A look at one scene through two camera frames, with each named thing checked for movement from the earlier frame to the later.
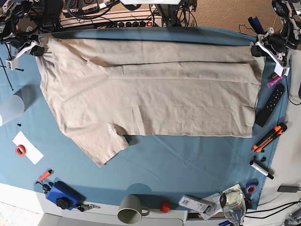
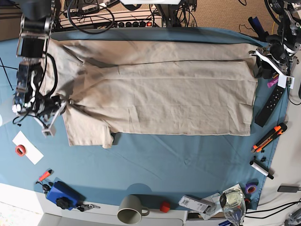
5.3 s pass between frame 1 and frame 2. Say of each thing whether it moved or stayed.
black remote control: stayed
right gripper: moved
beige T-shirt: stayed
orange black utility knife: stayed
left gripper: moved
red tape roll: stayed
